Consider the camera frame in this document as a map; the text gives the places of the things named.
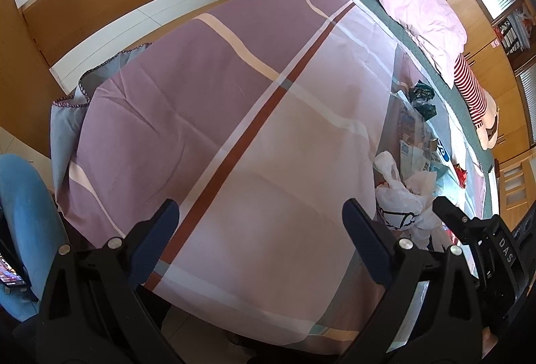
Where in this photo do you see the green bed mat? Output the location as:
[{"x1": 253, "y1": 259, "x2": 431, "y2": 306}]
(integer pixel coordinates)
[{"x1": 331, "y1": 0, "x2": 495, "y2": 176}]

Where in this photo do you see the blue white plastic packaging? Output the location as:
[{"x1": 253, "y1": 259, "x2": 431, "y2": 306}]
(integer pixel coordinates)
[{"x1": 394, "y1": 96, "x2": 453, "y2": 176}]

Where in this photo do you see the person's leg in blue jeans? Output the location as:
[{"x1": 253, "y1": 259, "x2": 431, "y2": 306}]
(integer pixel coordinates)
[{"x1": 0, "y1": 154, "x2": 72, "y2": 323}]

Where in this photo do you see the white plastic bag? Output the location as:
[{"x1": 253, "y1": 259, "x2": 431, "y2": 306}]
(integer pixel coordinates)
[{"x1": 373, "y1": 150, "x2": 442, "y2": 249}]

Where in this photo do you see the pink pillow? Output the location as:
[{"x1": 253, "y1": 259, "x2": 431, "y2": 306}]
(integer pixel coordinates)
[{"x1": 375, "y1": 0, "x2": 467, "y2": 90}]

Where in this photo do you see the plaid pink bedsheet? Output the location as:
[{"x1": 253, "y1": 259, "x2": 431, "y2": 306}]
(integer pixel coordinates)
[{"x1": 54, "y1": 0, "x2": 488, "y2": 354}]

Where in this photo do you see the wooden glass door cabinet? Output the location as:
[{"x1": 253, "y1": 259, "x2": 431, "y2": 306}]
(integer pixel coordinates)
[{"x1": 500, "y1": 157, "x2": 536, "y2": 222}]

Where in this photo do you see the row of books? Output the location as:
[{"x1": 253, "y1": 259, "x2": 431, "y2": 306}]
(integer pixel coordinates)
[{"x1": 492, "y1": 6, "x2": 536, "y2": 55}]

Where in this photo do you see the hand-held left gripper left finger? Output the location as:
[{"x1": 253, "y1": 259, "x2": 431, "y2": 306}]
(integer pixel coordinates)
[{"x1": 36, "y1": 199, "x2": 181, "y2": 364}]

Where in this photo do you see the wooden wardrobe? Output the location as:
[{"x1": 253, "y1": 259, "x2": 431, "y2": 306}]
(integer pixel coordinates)
[{"x1": 394, "y1": 0, "x2": 536, "y2": 164}]

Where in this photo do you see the black smartphone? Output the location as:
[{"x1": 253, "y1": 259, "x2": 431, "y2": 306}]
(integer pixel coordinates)
[{"x1": 0, "y1": 251, "x2": 30, "y2": 289}]

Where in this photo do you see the red striped plush toy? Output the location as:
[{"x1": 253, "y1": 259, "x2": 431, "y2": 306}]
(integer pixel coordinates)
[{"x1": 454, "y1": 52, "x2": 501, "y2": 151}]

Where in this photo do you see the grey stitched blanket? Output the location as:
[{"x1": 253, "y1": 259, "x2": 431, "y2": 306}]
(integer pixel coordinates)
[{"x1": 50, "y1": 42, "x2": 151, "y2": 164}]

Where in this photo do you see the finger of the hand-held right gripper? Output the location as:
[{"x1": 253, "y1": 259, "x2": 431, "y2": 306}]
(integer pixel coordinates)
[{"x1": 432, "y1": 197, "x2": 503, "y2": 248}]

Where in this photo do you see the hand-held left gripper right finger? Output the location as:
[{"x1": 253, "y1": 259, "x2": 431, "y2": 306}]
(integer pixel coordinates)
[{"x1": 339, "y1": 199, "x2": 484, "y2": 364}]

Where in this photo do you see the dark green packet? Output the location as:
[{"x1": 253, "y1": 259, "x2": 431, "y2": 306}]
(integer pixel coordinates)
[
  {"x1": 409, "y1": 81, "x2": 434, "y2": 102},
  {"x1": 414, "y1": 102, "x2": 437, "y2": 121}
]

